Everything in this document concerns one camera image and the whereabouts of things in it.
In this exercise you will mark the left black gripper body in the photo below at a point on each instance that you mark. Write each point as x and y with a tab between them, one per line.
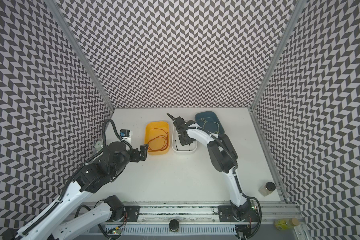
134	155

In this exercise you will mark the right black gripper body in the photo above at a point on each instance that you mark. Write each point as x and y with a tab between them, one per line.
178	122

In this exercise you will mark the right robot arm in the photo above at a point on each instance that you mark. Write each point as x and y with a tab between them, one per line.
223	157

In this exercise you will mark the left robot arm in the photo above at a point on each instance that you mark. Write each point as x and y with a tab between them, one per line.
99	170

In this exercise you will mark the white plastic tray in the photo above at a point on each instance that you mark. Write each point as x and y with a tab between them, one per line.
176	146

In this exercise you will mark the yellow plastic tray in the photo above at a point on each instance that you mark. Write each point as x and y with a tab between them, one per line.
157	136

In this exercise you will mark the dark teal plastic tray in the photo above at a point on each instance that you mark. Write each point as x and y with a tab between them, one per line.
209	121

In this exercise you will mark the clear jar white lid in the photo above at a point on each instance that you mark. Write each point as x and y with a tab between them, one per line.
98	146

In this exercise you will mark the black round knob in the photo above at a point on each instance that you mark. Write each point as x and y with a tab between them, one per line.
174	225

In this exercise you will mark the small jar dark lid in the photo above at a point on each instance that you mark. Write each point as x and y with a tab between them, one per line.
267	189

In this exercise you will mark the yellow bottle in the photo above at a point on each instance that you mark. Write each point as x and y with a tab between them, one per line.
286	224

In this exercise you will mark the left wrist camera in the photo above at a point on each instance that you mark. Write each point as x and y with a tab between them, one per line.
126	135

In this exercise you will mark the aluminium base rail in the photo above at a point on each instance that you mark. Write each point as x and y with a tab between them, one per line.
152	219

